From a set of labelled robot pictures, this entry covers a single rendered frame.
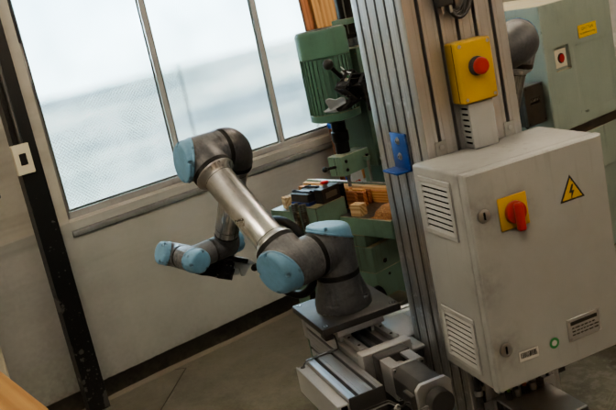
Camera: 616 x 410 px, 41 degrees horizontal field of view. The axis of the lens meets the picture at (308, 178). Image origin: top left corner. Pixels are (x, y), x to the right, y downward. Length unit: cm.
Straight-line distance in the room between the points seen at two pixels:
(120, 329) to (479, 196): 266
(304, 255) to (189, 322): 219
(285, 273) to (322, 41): 98
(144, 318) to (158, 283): 18
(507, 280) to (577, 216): 21
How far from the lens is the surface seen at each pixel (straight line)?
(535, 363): 181
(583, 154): 177
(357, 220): 267
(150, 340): 410
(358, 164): 287
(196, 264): 247
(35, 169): 366
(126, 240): 396
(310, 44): 274
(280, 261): 200
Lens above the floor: 163
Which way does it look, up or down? 12 degrees down
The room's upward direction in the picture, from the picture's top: 12 degrees counter-clockwise
